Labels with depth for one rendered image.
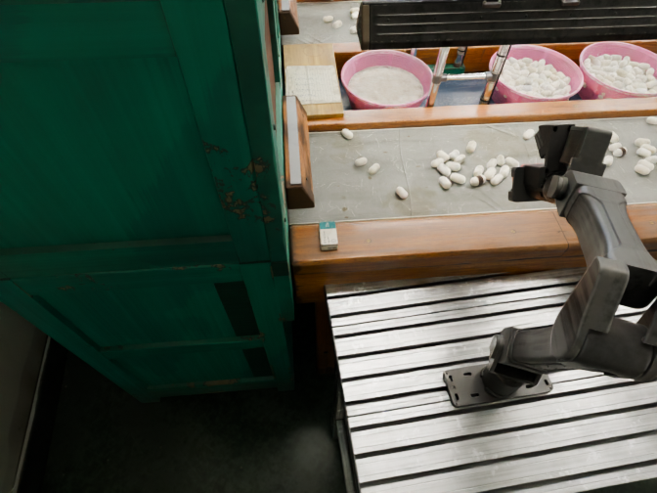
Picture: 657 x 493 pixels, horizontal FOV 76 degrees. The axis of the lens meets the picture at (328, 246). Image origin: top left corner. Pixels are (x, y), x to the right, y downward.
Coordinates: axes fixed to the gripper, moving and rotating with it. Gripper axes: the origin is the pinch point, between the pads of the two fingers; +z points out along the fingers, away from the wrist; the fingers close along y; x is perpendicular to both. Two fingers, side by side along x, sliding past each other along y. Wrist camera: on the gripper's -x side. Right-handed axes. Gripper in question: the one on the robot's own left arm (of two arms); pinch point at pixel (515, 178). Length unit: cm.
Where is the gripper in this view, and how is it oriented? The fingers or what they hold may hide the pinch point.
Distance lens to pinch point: 96.0
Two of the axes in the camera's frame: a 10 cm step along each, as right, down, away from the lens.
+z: -0.8, -2.7, 9.6
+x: 0.4, 9.6, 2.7
